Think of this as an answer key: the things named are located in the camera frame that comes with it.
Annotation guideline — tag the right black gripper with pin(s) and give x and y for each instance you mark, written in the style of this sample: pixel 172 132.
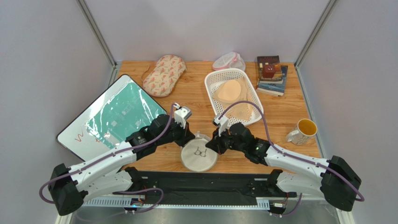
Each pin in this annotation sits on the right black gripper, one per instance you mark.
pixel 218 143

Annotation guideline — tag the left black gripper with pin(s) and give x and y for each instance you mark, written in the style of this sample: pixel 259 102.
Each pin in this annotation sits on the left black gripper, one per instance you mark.
pixel 186 135

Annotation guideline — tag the round white mesh laundry bag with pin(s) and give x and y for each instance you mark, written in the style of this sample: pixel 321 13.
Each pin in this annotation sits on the round white mesh laundry bag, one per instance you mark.
pixel 196 157

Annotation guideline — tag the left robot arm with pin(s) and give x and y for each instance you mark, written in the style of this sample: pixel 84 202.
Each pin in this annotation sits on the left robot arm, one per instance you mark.
pixel 70 187

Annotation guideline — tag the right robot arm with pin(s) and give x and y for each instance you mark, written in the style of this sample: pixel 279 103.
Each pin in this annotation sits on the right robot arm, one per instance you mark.
pixel 332 179

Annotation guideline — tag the beige bra in basket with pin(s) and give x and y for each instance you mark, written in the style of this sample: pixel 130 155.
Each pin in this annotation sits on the beige bra in basket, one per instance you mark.
pixel 232 91

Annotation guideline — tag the pink-trimmed mesh bag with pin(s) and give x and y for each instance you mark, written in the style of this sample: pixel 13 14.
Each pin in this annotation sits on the pink-trimmed mesh bag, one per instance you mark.
pixel 229 60

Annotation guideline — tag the floral fabric pouch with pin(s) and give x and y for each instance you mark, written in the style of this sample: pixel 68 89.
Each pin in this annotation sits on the floral fabric pouch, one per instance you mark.
pixel 161 81

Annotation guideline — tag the whiteboard with green sheet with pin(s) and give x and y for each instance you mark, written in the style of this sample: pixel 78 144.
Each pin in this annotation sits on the whiteboard with green sheet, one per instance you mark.
pixel 121 110

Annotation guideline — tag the white perforated plastic basket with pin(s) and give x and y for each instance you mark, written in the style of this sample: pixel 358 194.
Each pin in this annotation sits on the white perforated plastic basket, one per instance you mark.
pixel 214 79

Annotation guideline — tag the stack of books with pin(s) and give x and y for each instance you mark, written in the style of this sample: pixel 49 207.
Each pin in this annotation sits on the stack of books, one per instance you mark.
pixel 276 85

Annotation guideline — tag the white mug yellow inside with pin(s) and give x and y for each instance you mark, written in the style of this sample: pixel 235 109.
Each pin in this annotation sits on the white mug yellow inside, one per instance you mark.
pixel 304 130

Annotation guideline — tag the dark red cube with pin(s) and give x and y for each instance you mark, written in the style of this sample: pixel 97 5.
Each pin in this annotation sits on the dark red cube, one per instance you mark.
pixel 268 71

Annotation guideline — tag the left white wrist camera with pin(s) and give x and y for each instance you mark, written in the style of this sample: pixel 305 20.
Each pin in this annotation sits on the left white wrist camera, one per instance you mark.
pixel 181 115

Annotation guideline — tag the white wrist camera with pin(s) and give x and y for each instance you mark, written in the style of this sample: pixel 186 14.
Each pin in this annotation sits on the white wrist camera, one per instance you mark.
pixel 181 115
pixel 221 121

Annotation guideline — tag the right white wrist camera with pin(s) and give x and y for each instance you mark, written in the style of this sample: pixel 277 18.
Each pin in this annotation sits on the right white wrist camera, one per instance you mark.
pixel 221 121

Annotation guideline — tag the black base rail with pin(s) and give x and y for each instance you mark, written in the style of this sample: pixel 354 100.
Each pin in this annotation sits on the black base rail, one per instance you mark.
pixel 210 189

